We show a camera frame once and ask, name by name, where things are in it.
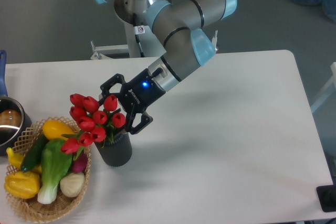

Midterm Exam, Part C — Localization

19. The yellow bell pepper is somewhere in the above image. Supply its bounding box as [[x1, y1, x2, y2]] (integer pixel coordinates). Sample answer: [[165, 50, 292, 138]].
[[4, 172, 40, 199]]

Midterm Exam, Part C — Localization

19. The dark grey ribbed vase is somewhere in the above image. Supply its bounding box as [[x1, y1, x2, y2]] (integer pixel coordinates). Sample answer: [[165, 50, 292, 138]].
[[95, 131, 132, 167]]

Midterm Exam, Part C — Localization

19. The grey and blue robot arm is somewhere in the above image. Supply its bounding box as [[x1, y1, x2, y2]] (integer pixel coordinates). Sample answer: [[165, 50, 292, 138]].
[[96, 0, 237, 134]]

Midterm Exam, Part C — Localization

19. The black device at table edge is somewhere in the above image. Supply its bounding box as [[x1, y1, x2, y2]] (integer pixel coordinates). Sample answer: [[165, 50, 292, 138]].
[[316, 185, 335, 212]]

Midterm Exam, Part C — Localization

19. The green bok choy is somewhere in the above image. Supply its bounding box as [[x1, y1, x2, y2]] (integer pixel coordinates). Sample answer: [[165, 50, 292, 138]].
[[37, 139, 72, 205]]

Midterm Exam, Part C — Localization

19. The purple radish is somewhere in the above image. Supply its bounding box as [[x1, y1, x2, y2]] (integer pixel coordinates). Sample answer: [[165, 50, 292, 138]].
[[71, 152, 88, 173]]

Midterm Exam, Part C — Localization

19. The red tulip bouquet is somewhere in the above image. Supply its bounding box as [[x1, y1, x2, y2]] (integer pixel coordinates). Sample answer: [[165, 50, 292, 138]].
[[61, 93, 126, 157]]

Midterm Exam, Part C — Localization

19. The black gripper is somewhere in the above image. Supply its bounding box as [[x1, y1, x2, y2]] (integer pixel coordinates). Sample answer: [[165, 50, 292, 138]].
[[98, 68, 166, 135]]

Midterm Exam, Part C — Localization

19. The yellow squash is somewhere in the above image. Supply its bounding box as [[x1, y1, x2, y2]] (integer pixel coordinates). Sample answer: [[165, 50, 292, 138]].
[[42, 120, 75, 141]]

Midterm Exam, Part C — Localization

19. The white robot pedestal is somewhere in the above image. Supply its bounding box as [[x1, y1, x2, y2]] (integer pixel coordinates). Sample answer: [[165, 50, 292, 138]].
[[90, 0, 219, 60]]

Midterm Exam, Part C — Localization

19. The woven wicker basket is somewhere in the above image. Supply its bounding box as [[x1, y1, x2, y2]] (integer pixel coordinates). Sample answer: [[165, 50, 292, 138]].
[[4, 115, 92, 224]]

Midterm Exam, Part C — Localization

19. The small yellow gourd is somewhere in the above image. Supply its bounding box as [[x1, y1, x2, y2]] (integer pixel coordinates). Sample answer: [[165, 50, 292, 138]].
[[6, 147, 42, 175]]

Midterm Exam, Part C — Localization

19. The green cucumber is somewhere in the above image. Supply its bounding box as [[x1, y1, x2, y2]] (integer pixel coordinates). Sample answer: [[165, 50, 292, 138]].
[[20, 133, 49, 173]]

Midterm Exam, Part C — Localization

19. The white garlic bulb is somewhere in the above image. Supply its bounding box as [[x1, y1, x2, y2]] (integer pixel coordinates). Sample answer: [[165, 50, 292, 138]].
[[60, 173, 85, 198]]

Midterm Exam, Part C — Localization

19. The blue handled steel pot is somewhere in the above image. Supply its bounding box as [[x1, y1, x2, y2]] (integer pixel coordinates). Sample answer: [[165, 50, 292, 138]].
[[1, 50, 32, 156]]

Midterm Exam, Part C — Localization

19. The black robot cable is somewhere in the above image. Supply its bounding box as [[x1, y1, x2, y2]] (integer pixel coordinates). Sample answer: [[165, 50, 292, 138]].
[[132, 13, 145, 58]]

